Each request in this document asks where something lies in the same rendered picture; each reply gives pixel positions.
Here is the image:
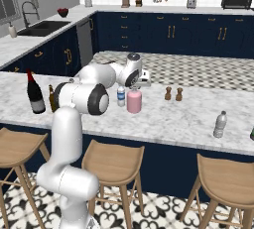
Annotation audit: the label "dark wine bottle red cap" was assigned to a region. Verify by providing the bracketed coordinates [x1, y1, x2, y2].
[26, 68, 47, 115]

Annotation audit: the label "brown glass beer bottle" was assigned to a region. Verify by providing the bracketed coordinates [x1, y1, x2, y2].
[48, 84, 59, 114]

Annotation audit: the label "small blue-label water bottle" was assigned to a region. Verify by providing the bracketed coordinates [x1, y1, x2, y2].
[116, 85, 127, 108]

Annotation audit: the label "white soap dispenser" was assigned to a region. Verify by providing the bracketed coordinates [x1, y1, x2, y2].
[8, 22, 18, 40]

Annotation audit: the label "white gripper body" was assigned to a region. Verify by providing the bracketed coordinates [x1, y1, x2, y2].
[135, 68, 153, 88]

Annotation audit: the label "brown wooden shaker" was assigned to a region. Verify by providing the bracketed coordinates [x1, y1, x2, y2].
[175, 86, 185, 102]
[164, 86, 173, 101]

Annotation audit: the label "pink plastic bottle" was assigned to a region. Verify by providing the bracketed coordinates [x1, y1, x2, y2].
[126, 86, 144, 115]

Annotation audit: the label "black sink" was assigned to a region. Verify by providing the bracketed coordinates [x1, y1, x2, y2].
[16, 20, 71, 38]

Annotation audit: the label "black toaster oven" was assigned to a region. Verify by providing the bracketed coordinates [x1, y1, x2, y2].
[220, 0, 254, 11]

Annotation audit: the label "clear grey plastic bottle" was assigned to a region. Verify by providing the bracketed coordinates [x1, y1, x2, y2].
[212, 110, 229, 140]

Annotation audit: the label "navy base cupboards under sink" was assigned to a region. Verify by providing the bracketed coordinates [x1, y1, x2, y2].
[0, 24, 82, 77]

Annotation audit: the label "wooden bar stool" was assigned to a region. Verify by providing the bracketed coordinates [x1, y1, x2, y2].
[179, 153, 254, 229]
[0, 126, 52, 229]
[80, 139, 146, 229]

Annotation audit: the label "dark red bowl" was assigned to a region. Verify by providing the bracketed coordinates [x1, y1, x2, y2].
[57, 7, 70, 19]

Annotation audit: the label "navy island cabinet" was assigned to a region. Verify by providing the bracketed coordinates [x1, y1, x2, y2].
[0, 122, 254, 205]

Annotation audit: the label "grey metal tap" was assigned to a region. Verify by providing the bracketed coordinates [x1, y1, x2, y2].
[21, 0, 41, 29]

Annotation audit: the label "silver toaster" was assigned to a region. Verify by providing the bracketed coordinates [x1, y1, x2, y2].
[186, 0, 198, 10]

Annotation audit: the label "navy base cupboards long run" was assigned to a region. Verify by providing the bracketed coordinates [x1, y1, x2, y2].
[89, 10, 254, 60]

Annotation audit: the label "grey dishwasher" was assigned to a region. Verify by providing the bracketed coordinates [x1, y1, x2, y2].
[75, 18, 95, 68]

